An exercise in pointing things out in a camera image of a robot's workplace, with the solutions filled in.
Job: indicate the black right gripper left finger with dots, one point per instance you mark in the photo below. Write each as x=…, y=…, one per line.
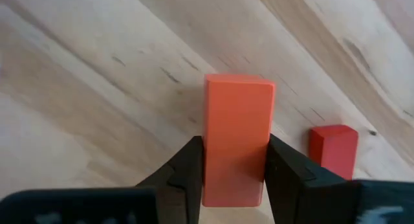
x=184, y=172

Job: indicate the orange wooden block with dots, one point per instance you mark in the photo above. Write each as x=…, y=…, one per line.
x=237, y=120

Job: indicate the red wooden block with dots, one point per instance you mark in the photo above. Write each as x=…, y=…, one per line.
x=334, y=151

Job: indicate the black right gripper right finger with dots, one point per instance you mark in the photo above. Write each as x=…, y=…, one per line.
x=291, y=185

